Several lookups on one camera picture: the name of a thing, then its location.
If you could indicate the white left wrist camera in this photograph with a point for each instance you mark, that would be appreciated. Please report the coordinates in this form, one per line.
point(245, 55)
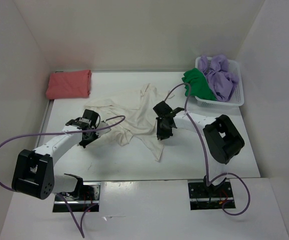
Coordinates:
point(102, 129)

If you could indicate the green t shirt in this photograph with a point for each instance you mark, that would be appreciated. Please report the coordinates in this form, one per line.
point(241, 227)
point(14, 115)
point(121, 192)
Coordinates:
point(199, 85)

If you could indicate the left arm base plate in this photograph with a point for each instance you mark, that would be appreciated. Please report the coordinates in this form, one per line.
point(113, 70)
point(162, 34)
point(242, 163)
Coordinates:
point(88, 200)

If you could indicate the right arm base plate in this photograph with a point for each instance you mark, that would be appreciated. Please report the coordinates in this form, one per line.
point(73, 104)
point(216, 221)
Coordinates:
point(203, 198)

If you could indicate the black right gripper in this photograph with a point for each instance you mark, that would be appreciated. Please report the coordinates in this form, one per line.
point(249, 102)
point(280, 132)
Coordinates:
point(161, 134)

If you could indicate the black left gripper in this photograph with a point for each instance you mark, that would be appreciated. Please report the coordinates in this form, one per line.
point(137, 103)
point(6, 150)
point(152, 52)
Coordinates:
point(83, 143)

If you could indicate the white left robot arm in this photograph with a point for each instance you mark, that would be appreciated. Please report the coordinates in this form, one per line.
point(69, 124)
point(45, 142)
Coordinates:
point(34, 170)

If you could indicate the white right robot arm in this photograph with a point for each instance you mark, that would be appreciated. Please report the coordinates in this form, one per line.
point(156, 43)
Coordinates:
point(219, 138)

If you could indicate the white plastic basket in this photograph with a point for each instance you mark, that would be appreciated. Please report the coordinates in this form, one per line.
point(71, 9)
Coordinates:
point(237, 98)

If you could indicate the cream white t shirt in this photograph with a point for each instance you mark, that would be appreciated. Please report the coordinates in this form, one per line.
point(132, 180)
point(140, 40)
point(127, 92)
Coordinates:
point(140, 119)

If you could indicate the purple t shirt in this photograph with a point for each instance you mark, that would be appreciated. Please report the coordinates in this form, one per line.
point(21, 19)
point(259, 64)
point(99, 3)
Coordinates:
point(220, 80)

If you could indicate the red t shirt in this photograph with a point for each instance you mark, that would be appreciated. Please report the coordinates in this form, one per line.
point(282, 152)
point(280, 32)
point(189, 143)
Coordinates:
point(69, 85)

